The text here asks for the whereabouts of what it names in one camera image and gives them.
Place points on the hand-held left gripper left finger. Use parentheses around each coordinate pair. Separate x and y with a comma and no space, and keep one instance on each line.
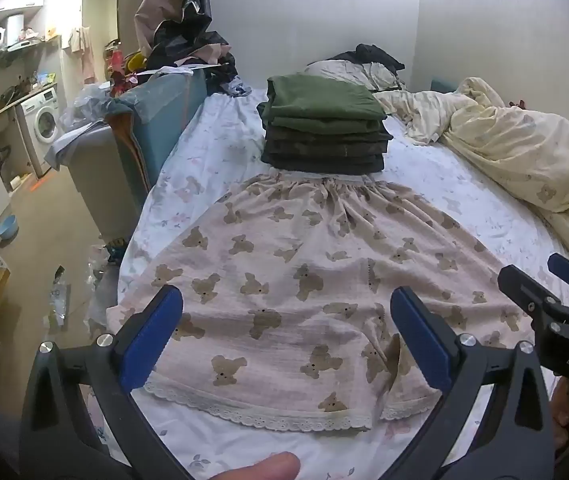
(152,335)

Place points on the stack of folded pants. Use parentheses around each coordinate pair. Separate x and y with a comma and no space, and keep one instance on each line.
(322,125)

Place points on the pile of hanging clothes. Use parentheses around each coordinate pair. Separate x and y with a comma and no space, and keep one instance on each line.
(184,25)

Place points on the blue basin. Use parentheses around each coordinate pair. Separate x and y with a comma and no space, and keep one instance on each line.
(7,227)

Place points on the clear plastic bottle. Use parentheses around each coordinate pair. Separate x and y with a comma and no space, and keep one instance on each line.
(59,300)

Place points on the pink bear print pants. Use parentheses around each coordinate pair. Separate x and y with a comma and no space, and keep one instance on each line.
(289,310)

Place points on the pink hanging towel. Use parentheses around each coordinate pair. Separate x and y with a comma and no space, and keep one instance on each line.
(84,52)

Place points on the teal padded board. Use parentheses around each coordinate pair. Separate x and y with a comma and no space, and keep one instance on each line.
(164,125)

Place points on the grey white pillow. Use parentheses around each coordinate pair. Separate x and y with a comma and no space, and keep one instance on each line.
(349,74)

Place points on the dark clothes heap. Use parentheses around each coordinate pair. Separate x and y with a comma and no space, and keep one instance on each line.
(372,55)

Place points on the white floral bed sheet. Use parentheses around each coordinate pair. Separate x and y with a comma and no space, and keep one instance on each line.
(224,125)

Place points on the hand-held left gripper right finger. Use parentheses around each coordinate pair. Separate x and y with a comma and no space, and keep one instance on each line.
(422,335)

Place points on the grey storage bin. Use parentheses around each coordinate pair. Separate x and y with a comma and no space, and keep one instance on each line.
(99,175)

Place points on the clear plastic bag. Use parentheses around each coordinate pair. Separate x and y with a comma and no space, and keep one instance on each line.
(84,105)

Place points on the cream bear print quilt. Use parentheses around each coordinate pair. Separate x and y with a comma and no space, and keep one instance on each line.
(514,150)

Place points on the white washing machine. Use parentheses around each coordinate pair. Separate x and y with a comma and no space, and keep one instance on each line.
(42,120)

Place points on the person's left hand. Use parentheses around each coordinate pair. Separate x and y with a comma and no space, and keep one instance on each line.
(259,467)

